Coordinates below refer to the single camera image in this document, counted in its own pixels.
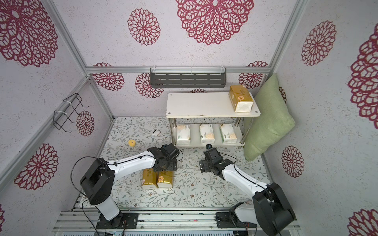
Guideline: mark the black wire wall rack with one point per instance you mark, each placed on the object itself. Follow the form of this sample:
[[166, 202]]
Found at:
[[61, 117]]

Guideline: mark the metal base rail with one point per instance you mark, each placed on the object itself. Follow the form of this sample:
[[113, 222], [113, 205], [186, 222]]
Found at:
[[157, 211]]

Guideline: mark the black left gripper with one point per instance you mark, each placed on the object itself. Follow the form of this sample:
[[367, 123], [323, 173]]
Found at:
[[173, 165]]

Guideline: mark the green pillow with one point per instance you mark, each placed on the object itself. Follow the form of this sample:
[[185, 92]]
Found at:
[[273, 123]]

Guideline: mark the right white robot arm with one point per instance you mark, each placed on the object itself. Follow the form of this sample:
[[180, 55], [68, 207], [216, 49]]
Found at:
[[268, 207]]

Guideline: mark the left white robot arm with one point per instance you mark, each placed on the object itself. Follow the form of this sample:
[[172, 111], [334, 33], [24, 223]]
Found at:
[[98, 181]]

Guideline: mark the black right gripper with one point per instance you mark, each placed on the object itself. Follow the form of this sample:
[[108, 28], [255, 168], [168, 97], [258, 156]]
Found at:
[[205, 165]]

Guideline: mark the grey wall-mounted rack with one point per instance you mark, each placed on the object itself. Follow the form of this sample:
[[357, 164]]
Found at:
[[188, 79]]

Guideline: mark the yellow chick plush toy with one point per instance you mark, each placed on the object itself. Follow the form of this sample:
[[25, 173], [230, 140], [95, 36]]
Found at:
[[132, 143]]

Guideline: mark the white two-tier shelf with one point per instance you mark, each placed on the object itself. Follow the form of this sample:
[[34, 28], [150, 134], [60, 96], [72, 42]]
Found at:
[[206, 108]]

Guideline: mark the white tissue pack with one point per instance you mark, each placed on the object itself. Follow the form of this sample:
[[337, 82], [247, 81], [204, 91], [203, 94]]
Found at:
[[206, 134], [228, 134], [183, 135]]

